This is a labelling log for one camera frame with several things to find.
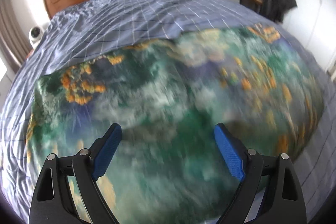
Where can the green patterned silk garment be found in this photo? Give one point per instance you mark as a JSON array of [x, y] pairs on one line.
[[167, 96]]

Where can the blue checked bed sheet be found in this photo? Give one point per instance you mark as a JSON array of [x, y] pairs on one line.
[[95, 27]]

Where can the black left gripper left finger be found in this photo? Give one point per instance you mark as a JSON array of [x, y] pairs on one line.
[[52, 200]]

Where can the white round bedside device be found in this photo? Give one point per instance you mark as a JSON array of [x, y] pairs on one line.
[[35, 36]]

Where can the beige window curtain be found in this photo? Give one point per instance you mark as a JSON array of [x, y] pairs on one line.
[[15, 45]]

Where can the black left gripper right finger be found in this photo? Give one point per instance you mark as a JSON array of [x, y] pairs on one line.
[[283, 200]]

